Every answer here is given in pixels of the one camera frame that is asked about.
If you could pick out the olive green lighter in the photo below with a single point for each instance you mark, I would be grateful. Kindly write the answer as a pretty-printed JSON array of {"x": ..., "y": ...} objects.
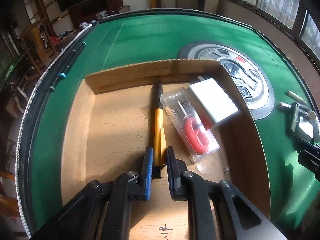
[{"x": 294, "y": 116}]

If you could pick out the white power adapter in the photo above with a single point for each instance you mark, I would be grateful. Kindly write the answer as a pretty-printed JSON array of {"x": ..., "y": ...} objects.
[{"x": 211, "y": 103}]

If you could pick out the small silver grey box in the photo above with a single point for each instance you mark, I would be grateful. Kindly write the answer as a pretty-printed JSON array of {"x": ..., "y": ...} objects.
[{"x": 304, "y": 129}]

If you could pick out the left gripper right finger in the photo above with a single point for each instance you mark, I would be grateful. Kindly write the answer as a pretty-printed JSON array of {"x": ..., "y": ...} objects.
[{"x": 178, "y": 183}]

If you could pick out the cream coloured pen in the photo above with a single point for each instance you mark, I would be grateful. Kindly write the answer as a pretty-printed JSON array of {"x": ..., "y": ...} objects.
[{"x": 296, "y": 97}]

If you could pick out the small white glue bottle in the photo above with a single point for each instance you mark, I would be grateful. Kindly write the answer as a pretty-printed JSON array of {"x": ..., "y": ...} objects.
[{"x": 316, "y": 125}]

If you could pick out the round mahjong table control panel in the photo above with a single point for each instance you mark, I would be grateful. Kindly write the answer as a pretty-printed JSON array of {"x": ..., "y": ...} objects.
[{"x": 251, "y": 81}]

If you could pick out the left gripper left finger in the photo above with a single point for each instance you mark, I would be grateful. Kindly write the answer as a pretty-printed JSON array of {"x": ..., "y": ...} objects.
[{"x": 140, "y": 186}]

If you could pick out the wooden chair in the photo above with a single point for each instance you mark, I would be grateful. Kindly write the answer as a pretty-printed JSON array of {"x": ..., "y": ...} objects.
[{"x": 32, "y": 32}]

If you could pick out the yellow black pen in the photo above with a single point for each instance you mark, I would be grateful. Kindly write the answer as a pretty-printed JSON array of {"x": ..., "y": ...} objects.
[{"x": 157, "y": 130}]

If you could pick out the black teal tipped rod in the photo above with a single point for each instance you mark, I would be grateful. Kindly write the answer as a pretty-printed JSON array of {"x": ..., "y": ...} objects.
[
  {"x": 73, "y": 57},
  {"x": 57, "y": 80}
]

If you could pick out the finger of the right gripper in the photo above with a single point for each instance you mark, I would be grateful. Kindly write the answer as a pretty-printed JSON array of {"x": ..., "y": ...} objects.
[{"x": 309, "y": 161}]

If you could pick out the black marker pink cap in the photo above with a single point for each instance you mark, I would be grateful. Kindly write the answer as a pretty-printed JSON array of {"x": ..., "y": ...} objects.
[{"x": 289, "y": 106}]

